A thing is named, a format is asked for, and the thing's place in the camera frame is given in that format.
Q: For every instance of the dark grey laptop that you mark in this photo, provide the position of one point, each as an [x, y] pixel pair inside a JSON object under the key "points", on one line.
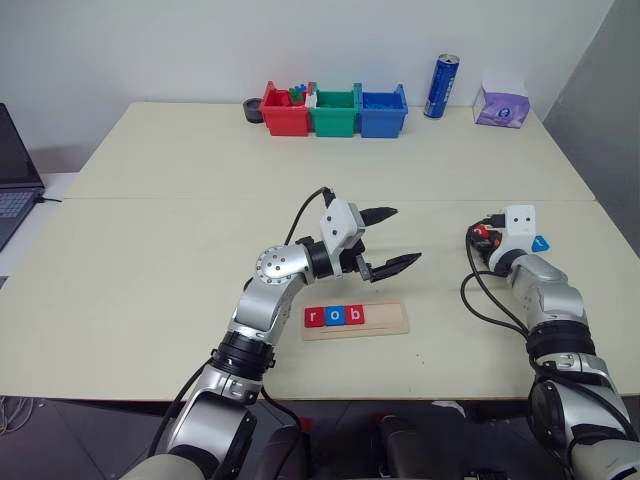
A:
{"points": [[12, 165]]}

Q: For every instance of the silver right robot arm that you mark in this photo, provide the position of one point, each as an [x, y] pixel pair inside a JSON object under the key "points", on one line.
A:
{"points": [[550, 290]]}

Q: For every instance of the white paper scrap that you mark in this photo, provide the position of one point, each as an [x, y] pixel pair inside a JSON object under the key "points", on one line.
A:
{"points": [[446, 405]]}

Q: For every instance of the black round holder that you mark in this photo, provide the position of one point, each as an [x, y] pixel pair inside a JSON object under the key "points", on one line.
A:
{"points": [[251, 113]]}

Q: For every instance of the red letter tile r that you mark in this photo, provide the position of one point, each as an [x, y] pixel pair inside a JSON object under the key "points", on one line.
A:
{"points": [[314, 317]]}

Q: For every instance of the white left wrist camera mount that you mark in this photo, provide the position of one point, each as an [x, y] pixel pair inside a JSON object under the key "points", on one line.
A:
{"points": [[337, 225]]}

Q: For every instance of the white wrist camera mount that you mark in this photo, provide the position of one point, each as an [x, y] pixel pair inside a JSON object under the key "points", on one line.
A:
{"points": [[520, 225], [337, 225]]}

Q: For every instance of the purple tissue box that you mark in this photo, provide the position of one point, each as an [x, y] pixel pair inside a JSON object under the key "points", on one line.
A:
{"points": [[502, 112]]}

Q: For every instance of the blue drink can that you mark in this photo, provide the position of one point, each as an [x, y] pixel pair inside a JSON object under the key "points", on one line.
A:
{"points": [[440, 90]]}

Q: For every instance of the green plastic bin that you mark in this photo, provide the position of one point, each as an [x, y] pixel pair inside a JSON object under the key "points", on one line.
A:
{"points": [[332, 122]]}

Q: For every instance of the red letter tile b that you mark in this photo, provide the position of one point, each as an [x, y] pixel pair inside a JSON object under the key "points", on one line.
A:
{"points": [[354, 315]]}

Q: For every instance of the red patch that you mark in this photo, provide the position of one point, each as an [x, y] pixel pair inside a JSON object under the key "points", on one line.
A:
{"points": [[306, 425]]}

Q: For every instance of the green toy brick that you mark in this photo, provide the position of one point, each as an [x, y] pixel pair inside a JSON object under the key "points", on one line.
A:
{"points": [[297, 95]]}

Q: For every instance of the blue letter tile t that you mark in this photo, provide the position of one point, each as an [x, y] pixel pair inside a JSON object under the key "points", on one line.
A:
{"points": [[541, 244]]}

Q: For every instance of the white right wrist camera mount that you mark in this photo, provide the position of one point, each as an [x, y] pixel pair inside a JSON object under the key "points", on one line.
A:
{"points": [[520, 225]]}

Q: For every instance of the white toy piece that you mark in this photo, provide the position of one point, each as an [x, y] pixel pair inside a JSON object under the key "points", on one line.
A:
{"points": [[311, 99]]}

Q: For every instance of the blue letter tile o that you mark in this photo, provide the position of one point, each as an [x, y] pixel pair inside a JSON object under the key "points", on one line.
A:
{"points": [[333, 316]]}

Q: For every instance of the red letter tile o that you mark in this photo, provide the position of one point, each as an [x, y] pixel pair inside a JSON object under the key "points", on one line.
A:
{"points": [[480, 232]]}

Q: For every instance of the dark rounded shape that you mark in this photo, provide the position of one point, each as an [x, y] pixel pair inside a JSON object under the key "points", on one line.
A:
{"points": [[405, 450], [285, 455]]}

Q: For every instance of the wooden letter tray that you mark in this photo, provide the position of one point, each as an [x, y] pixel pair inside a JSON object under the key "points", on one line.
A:
{"points": [[385, 320]]}

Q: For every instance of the blue plastic bin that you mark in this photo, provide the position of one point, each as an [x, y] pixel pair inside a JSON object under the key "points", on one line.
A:
{"points": [[381, 122]]}

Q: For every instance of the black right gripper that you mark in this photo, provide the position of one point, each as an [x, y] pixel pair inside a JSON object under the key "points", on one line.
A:
{"points": [[486, 246]]}

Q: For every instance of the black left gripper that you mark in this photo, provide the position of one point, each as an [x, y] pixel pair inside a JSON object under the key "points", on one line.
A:
{"points": [[356, 248]]}

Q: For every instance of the red plastic bin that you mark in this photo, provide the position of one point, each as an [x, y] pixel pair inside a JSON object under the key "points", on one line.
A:
{"points": [[285, 120]]}

